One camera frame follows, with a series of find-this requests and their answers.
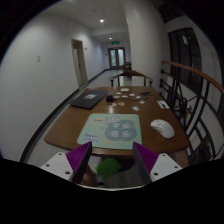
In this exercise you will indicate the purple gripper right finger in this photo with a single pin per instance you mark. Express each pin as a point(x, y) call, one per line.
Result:
point(145, 160)

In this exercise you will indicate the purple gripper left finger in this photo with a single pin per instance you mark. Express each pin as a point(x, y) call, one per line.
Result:
point(78, 159)

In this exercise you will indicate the light green mouse pad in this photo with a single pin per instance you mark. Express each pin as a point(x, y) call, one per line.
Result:
point(111, 131)

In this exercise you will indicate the white computer mouse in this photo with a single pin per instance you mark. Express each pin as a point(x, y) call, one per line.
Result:
point(163, 128)

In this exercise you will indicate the green object under table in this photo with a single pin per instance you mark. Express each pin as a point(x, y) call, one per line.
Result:
point(108, 168)

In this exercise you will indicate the small white card centre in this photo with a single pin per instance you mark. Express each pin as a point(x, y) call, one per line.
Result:
point(136, 108)

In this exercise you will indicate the brown wooden table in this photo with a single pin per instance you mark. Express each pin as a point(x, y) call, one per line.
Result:
point(66, 130)

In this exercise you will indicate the black laptop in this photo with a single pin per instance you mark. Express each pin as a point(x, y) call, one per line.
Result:
point(89, 99)

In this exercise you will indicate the white card right edge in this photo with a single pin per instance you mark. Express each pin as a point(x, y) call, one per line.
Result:
point(163, 104)

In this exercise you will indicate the small black box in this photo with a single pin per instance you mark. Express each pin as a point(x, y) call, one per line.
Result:
point(109, 98)

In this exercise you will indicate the white card far table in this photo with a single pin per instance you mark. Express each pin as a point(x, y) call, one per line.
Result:
point(124, 89)

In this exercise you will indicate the railing with wooden handrail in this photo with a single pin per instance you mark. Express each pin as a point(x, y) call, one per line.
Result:
point(197, 100)

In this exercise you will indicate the wooden armchair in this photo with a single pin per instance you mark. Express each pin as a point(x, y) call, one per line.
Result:
point(130, 74)

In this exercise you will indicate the double glass door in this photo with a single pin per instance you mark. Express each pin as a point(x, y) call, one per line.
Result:
point(116, 58)

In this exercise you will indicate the side doorway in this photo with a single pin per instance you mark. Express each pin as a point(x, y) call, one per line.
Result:
point(79, 62)

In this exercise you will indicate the green exit sign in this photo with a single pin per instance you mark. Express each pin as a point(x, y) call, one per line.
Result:
point(115, 42)

